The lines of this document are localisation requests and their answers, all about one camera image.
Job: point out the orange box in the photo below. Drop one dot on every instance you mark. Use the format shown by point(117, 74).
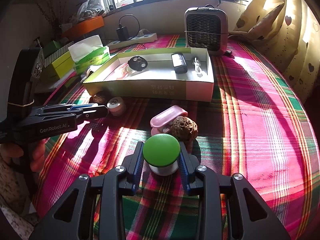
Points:
point(83, 28)

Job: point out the green cap white button lamp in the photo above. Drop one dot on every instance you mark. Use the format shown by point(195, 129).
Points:
point(161, 152)

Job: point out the green tissue pack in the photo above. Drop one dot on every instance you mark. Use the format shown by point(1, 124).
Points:
point(88, 52)

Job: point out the white round pink device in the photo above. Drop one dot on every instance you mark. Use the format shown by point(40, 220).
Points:
point(116, 106)

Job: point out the cream heart pattern curtain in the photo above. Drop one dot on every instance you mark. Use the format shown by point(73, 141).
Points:
point(293, 45)

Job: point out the white power strip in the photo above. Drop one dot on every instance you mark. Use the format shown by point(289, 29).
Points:
point(147, 38)

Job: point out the pink small massager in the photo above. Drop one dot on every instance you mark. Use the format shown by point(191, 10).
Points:
point(124, 71)

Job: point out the silver black mesh fan heater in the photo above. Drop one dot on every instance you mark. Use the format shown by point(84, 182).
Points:
point(206, 27)

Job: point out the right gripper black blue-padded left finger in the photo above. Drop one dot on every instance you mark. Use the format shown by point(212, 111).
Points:
point(134, 165)

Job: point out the yellow green box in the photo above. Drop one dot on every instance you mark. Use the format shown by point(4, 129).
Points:
point(57, 69)

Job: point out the striped green white box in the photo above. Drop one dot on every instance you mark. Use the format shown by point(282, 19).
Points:
point(59, 56)

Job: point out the green white cardboard tray box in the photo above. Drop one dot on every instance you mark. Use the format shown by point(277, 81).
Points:
point(159, 79)

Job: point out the black textured flashlight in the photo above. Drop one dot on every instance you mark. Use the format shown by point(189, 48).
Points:
point(179, 63)

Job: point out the plaid bed sheet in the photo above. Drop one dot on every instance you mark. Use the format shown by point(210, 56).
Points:
point(255, 125)

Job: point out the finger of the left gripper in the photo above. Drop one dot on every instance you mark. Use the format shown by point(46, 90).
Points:
point(72, 107)
point(90, 113)

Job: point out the pink plastic case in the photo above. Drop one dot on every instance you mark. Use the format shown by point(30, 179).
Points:
point(162, 122)

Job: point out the brown wrinkled walnut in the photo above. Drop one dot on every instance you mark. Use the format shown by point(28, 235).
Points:
point(184, 129)

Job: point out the person's hand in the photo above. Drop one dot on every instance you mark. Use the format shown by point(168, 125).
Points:
point(10, 150)

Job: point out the black round three-hole disc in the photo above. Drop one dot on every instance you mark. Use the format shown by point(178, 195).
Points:
point(137, 63)

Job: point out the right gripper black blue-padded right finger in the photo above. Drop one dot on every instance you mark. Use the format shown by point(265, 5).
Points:
point(187, 164)

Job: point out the black charger adapter with cable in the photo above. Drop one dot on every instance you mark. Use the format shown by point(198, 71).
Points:
point(122, 31)

